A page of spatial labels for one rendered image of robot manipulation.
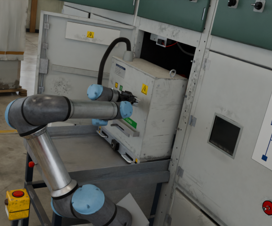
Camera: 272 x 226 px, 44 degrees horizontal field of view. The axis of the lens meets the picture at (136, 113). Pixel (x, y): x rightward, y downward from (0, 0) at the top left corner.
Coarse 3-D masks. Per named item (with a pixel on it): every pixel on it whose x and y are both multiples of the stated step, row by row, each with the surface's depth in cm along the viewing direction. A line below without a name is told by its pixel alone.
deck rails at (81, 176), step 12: (48, 132) 212; (60, 132) 216; (72, 132) 220; (84, 132) 225; (96, 132) 230; (108, 168) 175; (120, 168) 179; (132, 168) 183; (144, 168) 188; (156, 168) 192; (84, 180) 170; (96, 180) 173
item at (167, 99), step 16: (128, 64) 195; (144, 64) 205; (160, 80) 175; (176, 80) 181; (160, 96) 179; (176, 96) 185; (160, 112) 183; (176, 112) 189; (160, 128) 188; (144, 144) 186; (160, 144) 192
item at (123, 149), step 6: (102, 126) 223; (102, 132) 223; (108, 132) 216; (108, 138) 216; (114, 138) 209; (120, 144) 203; (120, 150) 203; (126, 150) 197; (126, 156) 197; (132, 156) 191; (138, 162) 186; (144, 162) 187
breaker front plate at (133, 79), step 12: (132, 72) 192; (108, 84) 217; (120, 84) 204; (132, 84) 192; (144, 96) 182; (132, 108) 192; (144, 108) 182; (120, 120) 205; (144, 120) 182; (120, 132) 205; (144, 132) 183; (132, 144) 193
